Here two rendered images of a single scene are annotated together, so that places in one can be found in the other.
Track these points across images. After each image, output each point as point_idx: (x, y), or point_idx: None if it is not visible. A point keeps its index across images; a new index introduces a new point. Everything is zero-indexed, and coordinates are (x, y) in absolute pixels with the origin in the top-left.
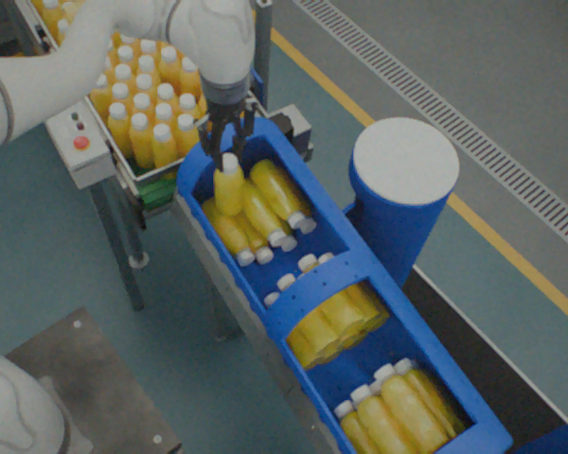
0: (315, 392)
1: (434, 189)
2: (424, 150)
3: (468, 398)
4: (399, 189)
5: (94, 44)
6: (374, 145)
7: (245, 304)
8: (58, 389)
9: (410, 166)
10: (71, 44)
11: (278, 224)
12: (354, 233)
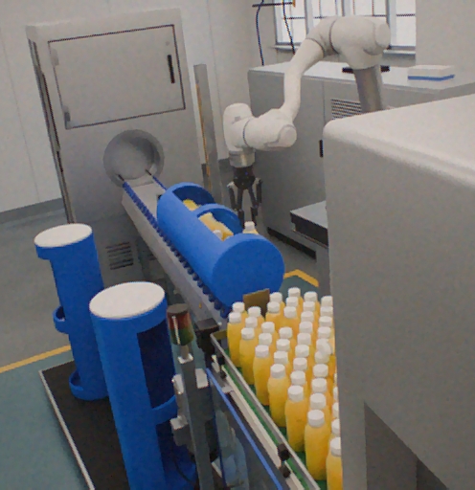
0: (229, 215)
1: (121, 286)
2: (111, 300)
3: (170, 196)
4: (142, 286)
5: (285, 75)
6: (144, 302)
7: None
8: None
9: (127, 294)
10: (292, 69)
11: None
12: (190, 228)
